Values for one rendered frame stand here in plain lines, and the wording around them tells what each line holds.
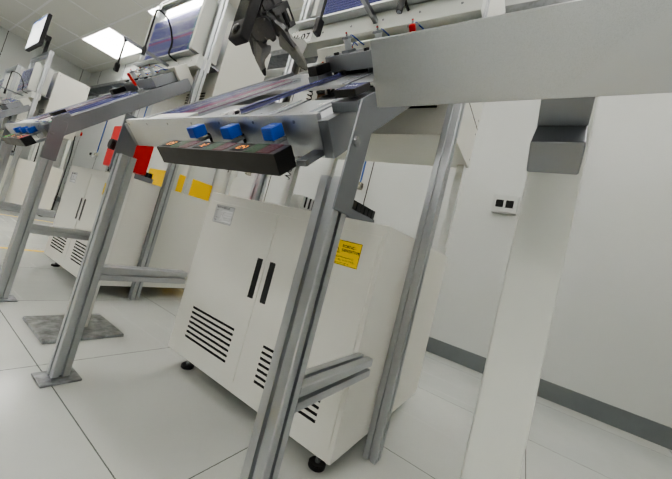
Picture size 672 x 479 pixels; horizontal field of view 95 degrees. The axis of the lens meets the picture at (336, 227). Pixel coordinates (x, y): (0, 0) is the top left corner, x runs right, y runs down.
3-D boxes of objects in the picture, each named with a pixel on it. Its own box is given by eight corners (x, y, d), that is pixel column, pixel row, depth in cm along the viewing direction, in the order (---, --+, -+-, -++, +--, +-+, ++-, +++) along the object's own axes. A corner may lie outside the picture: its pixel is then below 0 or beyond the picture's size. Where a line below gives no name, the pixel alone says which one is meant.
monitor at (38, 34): (37, 45, 350) (48, 12, 352) (23, 52, 381) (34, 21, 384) (52, 53, 361) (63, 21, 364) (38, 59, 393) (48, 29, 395)
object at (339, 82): (413, 98, 76) (412, 76, 73) (239, 108, 112) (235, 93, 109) (453, 72, 97) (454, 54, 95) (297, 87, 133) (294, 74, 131)
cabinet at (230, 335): (321, 495, 68) (389, 225, 72) (161, 363, 107) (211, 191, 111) (412, 407, 123) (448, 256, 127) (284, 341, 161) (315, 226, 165)
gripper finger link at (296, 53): (322, 52, 76) (293, 22, 73) (309, 63, 73) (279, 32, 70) (316, 61, 78) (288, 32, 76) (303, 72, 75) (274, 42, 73)
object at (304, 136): (324, 158, 51) (315, 113, 47) (138, 145, 87) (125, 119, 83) (329, 155, 52) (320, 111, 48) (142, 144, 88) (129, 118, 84)
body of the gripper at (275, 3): (298, 27, 76) (276, -34, 68) (277, 42, 71) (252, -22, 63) (275, 32, 80) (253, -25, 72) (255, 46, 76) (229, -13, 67)
